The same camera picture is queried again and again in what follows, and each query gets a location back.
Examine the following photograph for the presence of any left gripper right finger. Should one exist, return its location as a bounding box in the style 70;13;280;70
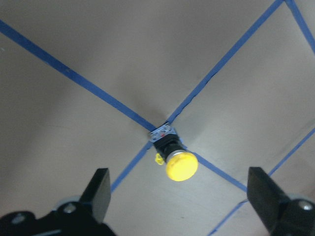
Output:
247;167;293;236

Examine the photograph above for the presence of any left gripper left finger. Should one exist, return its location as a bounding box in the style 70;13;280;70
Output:
79;168;111;223

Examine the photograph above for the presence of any yellow push button switch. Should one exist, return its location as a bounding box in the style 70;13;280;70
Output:
150;123;198;182

